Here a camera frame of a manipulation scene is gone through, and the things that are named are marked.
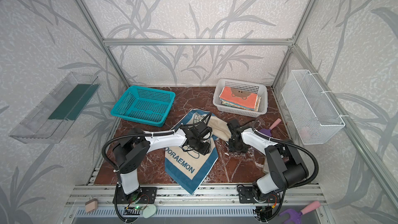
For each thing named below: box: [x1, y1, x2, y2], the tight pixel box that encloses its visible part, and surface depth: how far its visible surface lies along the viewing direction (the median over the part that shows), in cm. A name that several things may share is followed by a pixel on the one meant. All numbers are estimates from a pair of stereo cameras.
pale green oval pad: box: [142, 204, 157, 219], surface depth 70 cm
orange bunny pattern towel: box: [219, 91, 259, 110], surface depth 110 cm
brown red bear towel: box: [219, 86, 259, 110], surface depth 110 cm
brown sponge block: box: [84, 198, 98, 214], surface depth 72 cm
